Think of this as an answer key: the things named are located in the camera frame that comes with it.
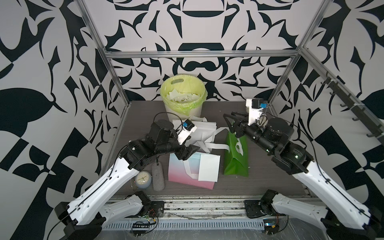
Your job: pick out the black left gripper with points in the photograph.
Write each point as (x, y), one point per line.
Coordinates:
(184, 152)

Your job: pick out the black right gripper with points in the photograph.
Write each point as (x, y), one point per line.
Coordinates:
(241, 130)

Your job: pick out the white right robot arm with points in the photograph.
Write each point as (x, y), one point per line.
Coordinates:
(342, 217)

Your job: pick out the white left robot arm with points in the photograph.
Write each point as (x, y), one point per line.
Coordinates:
(86, 216)

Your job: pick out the pink and teal gift bag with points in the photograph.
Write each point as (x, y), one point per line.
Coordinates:
(187, 172)

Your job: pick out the white gift bag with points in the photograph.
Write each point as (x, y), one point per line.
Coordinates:
(204, 137)

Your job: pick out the grey oval case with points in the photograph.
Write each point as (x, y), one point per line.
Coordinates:
(158, 177)

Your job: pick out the green gift bag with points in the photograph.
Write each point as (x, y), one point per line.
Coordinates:
(236, 159)

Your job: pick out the white trash bin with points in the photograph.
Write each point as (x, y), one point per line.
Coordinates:
(181, 111)

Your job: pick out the small round alarm clock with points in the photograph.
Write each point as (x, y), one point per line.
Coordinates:
(143, 180)

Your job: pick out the shredded paper in bin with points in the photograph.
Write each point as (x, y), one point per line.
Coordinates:
(177, 97)

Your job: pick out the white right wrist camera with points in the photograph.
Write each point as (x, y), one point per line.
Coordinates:
(255, 109)

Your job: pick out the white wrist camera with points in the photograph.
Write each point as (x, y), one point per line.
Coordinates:
(188, 127)
(255, 109)

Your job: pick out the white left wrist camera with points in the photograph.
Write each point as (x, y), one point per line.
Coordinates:
(188, 127)

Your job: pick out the black wall hook rail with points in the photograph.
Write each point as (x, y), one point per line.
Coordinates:
(361, 111)

